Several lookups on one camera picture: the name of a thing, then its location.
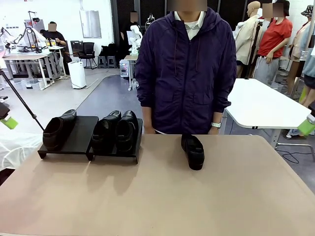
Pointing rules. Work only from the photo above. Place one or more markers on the black leather loafer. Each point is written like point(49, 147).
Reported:
point(194, 153)
point(57, 132)

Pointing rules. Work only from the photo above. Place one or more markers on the white desktop robot arm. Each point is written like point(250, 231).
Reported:
point(37, 34)
point(11, 39)

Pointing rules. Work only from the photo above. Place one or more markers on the person's left forearm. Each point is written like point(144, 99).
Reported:
point(219, 108)

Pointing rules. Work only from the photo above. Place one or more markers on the person's right forearm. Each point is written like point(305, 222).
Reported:
point(147, 110)

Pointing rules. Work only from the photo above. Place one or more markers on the black metal shoe stand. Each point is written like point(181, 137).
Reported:
point(81, 137)
point(110, 154)

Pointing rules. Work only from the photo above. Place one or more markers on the person's left hand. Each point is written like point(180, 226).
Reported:
point(213, 132)

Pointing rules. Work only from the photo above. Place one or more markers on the person's right hand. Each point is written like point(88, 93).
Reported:
point(148, 129)

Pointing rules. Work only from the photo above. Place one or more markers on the black slanted tripod leg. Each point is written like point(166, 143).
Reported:
point(24, 103)

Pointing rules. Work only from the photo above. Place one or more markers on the white plastic cover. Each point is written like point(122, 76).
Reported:
point(17, 150)

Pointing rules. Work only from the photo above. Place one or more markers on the white table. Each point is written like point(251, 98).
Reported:
point(265, 103)

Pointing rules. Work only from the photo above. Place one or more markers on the white workshop desk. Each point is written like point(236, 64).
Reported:
point(24, 57)

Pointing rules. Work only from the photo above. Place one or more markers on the white air purifier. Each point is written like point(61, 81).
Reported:
point(77, 76)

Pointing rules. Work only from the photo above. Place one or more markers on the mannequin with bucket hat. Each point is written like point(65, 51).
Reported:
point(304, 41)

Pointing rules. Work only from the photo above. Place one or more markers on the white-faced wristwatch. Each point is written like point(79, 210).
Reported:
point(216, 125)

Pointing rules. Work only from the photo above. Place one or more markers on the black tripod pole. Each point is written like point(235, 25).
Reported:
point(253, 49)

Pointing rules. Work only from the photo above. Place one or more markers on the figure in red t-shirt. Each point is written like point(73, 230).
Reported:
point(274, 37)

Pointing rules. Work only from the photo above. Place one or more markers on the seated person in black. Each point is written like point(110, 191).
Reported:
point(55, 37)

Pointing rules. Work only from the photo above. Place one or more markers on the mannequin in beige jacket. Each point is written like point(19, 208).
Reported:
point(246, 39)

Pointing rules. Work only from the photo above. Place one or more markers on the grey stool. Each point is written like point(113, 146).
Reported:
point(102, 61)
point(111, 61)

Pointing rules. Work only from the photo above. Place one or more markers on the black bag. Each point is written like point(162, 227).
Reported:
point(109, 50)

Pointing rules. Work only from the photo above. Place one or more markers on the lit computer case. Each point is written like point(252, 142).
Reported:
point(124, 68)

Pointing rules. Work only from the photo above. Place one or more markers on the person in purple jacket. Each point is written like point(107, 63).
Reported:
point(187, 68)

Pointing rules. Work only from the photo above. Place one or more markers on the wooden side table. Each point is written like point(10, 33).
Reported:
point(130, 57)

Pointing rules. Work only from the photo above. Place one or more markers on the standing person in black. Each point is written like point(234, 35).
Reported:
point(128, 27)

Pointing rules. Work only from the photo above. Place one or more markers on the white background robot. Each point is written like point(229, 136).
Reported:
point(135, 37)

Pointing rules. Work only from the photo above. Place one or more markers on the grey wall panel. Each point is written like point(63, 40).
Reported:
point(90, 24)

